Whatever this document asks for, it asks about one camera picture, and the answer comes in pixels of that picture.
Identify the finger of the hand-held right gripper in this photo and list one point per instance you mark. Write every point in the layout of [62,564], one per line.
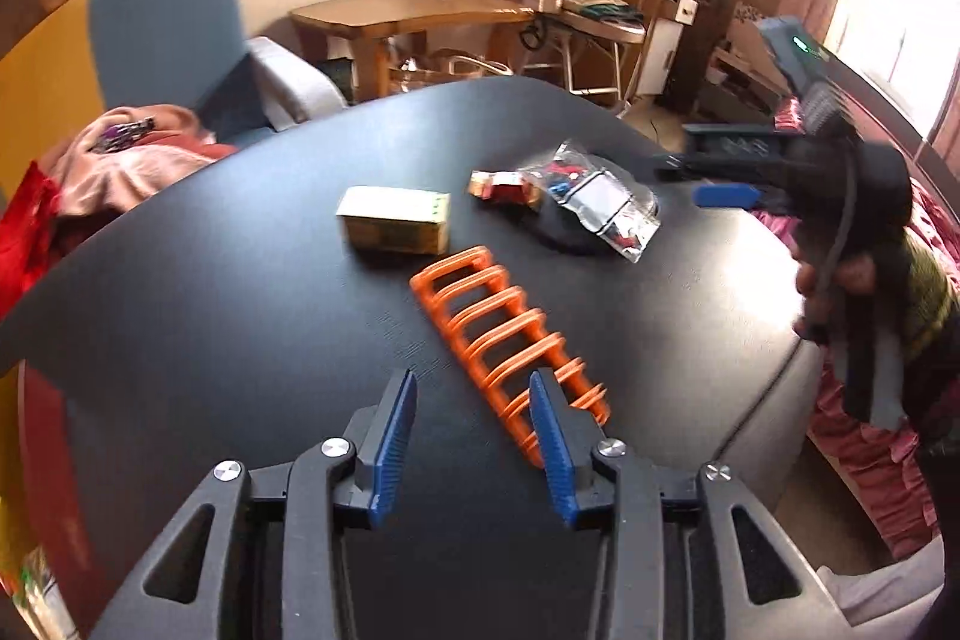
[735,144]
[724,196]

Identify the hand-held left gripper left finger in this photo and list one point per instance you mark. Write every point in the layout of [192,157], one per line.
[394,452]

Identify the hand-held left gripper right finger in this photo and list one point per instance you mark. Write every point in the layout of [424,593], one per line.
[551,452]

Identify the clear bag of small pieces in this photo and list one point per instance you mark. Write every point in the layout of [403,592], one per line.
[600,197]

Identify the orange plastic rack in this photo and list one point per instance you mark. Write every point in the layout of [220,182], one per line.
[502,325]

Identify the small beige box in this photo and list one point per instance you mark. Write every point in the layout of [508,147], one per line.
[390,220]

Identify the red gift box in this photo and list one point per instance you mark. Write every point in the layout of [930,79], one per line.
[45,460]

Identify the person's right forearm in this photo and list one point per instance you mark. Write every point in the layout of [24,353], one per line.
[930,287]

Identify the person's right hand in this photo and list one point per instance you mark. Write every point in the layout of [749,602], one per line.
[855,276]

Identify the white cabinet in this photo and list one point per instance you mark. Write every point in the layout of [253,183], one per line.
[664,55]

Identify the wooden chair with clothes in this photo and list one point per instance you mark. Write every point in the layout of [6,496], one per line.
[600,27]

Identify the green cloth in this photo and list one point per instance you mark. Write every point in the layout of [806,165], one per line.
[604,6]

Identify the pink ruffled blanket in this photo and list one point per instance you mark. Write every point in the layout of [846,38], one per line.
[862,460]

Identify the beige bag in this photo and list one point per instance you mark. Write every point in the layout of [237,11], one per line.
[450,70]

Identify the wooden table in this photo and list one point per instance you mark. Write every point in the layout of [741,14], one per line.
[405,6]

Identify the pink cloth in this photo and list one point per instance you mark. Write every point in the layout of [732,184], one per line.
[142,168]

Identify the purple beaded item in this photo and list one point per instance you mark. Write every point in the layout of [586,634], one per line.
[120,134]

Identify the red cloth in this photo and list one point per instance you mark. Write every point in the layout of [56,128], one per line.
[30,235]

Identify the blue and yellow sofa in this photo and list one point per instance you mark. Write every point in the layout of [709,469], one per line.
[165,25]

